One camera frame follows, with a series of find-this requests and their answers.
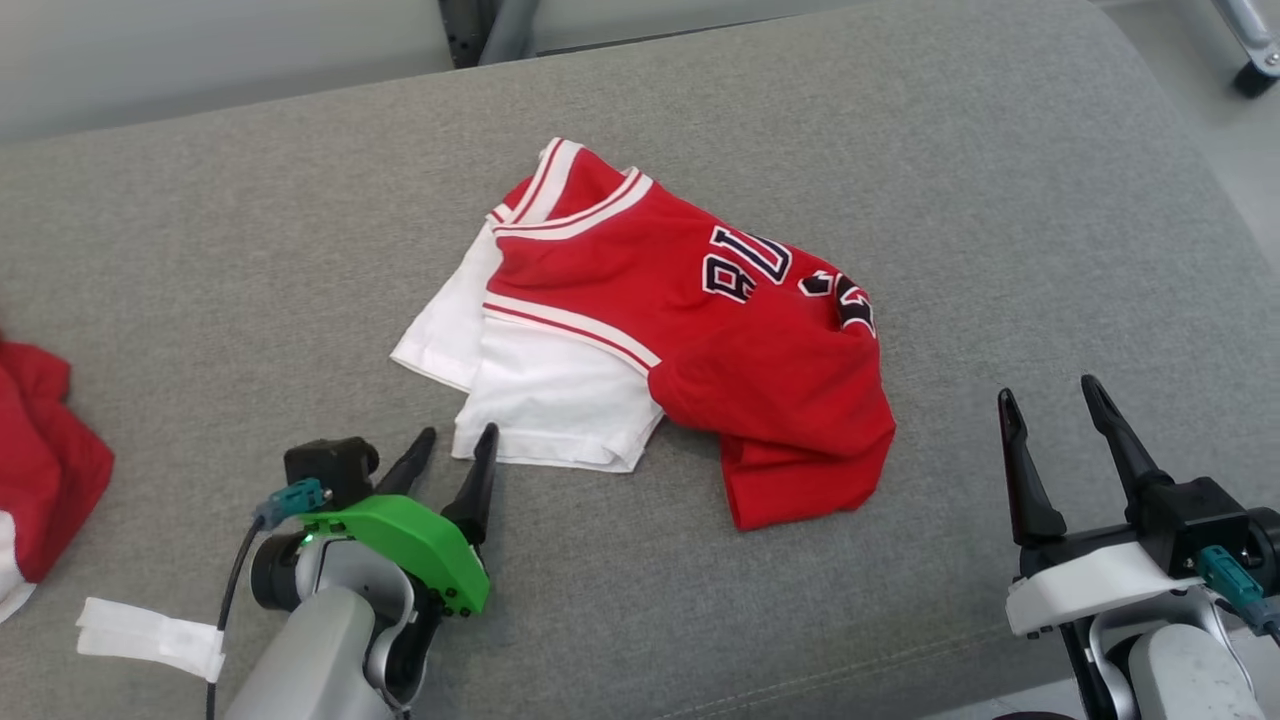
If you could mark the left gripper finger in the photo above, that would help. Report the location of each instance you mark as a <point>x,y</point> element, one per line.
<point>408,465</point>
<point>476,490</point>

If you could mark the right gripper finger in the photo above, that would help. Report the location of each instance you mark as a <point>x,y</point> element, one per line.
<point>1125,445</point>
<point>1025,480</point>

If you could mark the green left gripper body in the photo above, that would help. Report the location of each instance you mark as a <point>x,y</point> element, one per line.
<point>420,545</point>

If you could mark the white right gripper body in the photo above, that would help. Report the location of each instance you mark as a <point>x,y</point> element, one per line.
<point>1090,590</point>

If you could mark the red white basketball jersey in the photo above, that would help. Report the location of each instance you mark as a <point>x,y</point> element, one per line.
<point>760,380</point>

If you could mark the red shorts with white stripe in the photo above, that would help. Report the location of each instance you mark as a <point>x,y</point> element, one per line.
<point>50,470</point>

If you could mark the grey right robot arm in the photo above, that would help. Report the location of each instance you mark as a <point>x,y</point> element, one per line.
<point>1190,670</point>

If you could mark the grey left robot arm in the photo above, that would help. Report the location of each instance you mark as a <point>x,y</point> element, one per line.
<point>310,650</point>

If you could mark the grey fabric sofa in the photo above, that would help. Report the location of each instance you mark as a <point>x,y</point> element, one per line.
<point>800,600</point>

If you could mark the white tape label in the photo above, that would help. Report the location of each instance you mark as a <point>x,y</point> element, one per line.
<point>150,636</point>

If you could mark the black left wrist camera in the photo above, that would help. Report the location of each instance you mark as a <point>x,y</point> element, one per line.
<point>325,468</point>

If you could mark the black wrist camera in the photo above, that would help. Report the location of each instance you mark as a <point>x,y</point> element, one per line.
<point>1190,520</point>
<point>325,468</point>

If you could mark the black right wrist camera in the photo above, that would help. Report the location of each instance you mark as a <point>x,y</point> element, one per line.
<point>1190,520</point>

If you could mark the teal left camera connector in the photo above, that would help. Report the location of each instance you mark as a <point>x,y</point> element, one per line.
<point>292,500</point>

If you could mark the teal camera connector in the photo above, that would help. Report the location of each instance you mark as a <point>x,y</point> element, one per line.
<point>292,500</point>
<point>1232,582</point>

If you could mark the teal right camera connector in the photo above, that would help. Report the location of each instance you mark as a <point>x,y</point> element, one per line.
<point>1232,582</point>

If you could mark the black metal frame post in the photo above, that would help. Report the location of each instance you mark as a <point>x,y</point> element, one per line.
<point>465,30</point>

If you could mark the grey metal frame bar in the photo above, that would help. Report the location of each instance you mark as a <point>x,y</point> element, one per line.
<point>508,30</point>

